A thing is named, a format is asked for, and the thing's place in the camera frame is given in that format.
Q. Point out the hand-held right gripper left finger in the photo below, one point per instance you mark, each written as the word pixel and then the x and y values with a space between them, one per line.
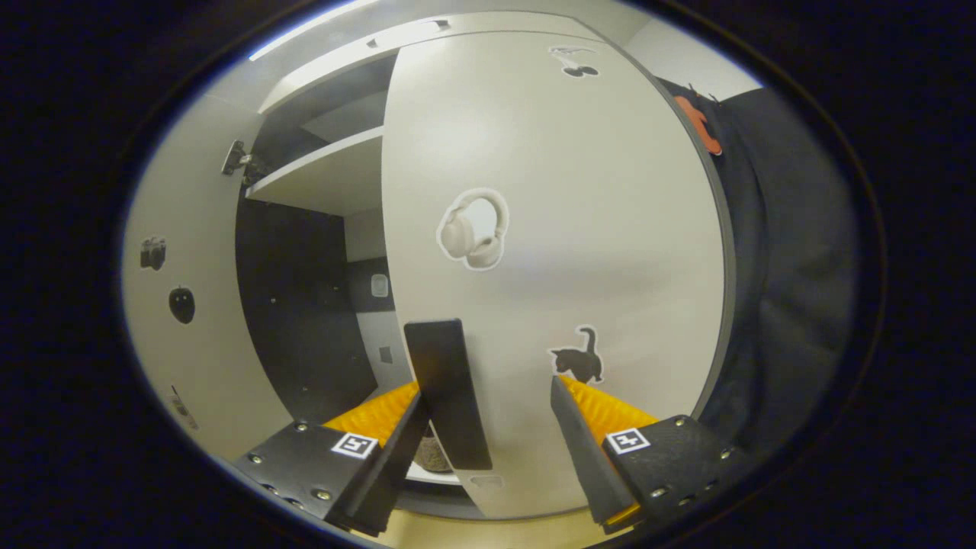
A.
pixel 396 457

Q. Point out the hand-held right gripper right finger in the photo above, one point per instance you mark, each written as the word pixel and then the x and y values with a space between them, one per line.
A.
pixel 583 450

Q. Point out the brown fuzzy shoe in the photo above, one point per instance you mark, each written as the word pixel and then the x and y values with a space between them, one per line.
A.
pixel 432 454

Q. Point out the white shoe cabinet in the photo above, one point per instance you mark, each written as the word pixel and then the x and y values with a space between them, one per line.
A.
pixel 305 320

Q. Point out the white door with headphone sticker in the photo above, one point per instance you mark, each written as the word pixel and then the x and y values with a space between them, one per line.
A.
pixel 595 229

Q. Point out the white door with camera sticker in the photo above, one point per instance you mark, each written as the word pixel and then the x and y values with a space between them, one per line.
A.
pixel 206 191

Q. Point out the white cabinet shelf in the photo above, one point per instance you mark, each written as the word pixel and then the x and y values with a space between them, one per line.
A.
pixel 328 179

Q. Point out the metal door hinge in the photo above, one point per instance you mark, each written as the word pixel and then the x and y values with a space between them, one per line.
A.
pixel 236 160

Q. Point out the white cabinet drawer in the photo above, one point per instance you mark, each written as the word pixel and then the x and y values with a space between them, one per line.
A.
pixel 335 69

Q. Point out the black backdrop cloth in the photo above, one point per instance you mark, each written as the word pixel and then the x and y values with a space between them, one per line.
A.
pixel 801 267

